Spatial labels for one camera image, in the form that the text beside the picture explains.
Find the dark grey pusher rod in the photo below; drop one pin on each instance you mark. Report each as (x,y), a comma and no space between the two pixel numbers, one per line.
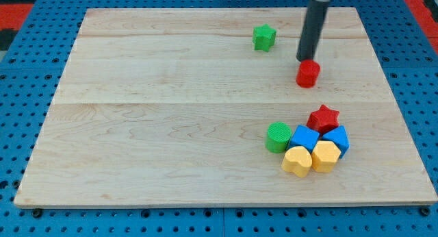
(311,30)

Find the green star block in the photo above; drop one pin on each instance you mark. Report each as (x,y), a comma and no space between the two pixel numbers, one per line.
(264,37)

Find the red star block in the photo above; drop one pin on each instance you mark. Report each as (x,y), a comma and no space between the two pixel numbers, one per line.
(323,120)

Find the red cylinder block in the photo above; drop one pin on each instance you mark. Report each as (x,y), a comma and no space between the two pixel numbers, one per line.
(308,72)

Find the blue cube block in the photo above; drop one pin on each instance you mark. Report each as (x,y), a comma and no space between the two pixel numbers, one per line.
(304,136)

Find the blue pentagon block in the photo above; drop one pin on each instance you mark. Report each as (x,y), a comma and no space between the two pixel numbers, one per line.
(340,138)

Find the green cylinder block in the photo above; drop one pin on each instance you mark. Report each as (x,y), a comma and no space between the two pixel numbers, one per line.
(278,136)

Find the yellow hexagon block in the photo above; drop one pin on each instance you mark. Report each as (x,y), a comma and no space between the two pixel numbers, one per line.
(324,156)

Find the yellow heart block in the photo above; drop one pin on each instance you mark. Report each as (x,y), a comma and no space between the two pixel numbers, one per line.
(297,160)

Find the light wooden board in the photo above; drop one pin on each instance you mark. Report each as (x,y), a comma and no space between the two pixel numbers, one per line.
(169,108)

